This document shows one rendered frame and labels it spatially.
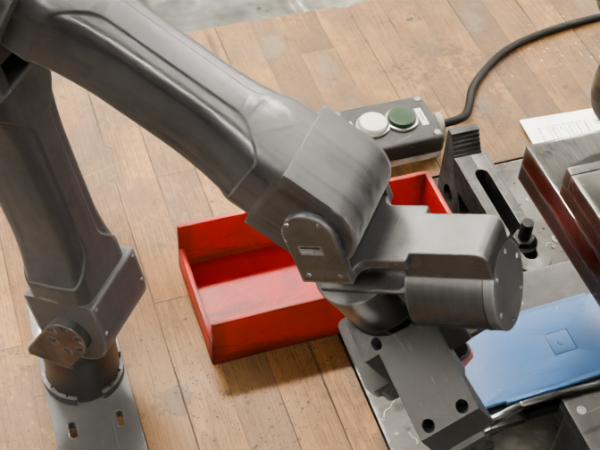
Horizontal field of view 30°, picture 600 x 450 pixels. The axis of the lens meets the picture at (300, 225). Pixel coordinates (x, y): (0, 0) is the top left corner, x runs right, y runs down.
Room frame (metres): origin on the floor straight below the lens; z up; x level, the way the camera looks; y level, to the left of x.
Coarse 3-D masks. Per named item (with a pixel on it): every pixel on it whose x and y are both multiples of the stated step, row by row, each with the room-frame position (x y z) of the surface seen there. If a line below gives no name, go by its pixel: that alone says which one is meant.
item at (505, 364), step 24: (552, 312) 0.57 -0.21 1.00; (576, 312) 0.57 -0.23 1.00; (480, 336) 0.55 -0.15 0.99; (504, 336) 0.55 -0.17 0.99; (528, 336) 0.55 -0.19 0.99; (576, 336) 0.55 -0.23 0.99; (480, 360) 0.52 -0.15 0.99; (504, 360) 0.52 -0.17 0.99; (528, 360) 0.53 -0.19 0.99; (552, 360) 0.53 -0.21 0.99; (576, 360) 0.53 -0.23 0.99; (480, 384) 0.50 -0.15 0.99; (504, 384) 0.50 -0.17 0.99; (528, 384) 0.50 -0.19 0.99; (552, 384) 0.50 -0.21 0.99
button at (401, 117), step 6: (396, 108) 0.88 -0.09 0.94; (402, 108) 0.88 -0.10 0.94; (408, 108) 0.88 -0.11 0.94; (390, 114) 0.87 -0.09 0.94; (396, 114) 0.87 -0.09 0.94; (402, 114) 0.87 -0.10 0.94; (408, 114) 0.87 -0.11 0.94; (414, 114) 0.87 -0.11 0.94; (390, 120) 0.86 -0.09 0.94; (396, 120) 0.86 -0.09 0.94; (402, 120) 0.86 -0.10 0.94; (408, 120) 0.86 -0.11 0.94; (414, 120) 0.86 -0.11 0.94; (396, 126) 0.85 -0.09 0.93; (402, 126) 0.85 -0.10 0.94; (408, 126) 0.85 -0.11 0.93
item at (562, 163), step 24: (552, 144) 0.62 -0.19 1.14; (576, 144) 0.62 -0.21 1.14; (528, 168) 0.61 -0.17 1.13; (552, 168) 0.60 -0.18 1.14; (576, 168) 0.55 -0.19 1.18; (528, 192) 0.60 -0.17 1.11; (552, 192) 0.58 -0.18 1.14; (576, 192) 0.54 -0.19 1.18; (552, 216) 0.57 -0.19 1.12; (576, 216) 0.53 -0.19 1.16; (576, 240) 0.54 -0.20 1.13; (576, 264) 0.53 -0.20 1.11
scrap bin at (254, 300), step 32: (416, 192) 0.76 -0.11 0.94; (192, 224) 0.68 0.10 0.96; (224, 224) 0.69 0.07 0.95; (192, 256) 0.68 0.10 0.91; (224, 256) 0.69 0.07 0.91; (256, 256) 0.69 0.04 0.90; (288, 256) 0.69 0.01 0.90; (192, 288) 0.63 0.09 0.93; (224, 288) 0.65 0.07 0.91; (256, 288) 0.65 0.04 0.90; (288, 288) 0.65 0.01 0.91; (224, 320) 0.57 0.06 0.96; (256, 320) 0.58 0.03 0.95; (288, 320) 0.59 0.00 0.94; (320, 320) 0.60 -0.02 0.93; (224, 352) 0.57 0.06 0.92; (256, 352) 0.58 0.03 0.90
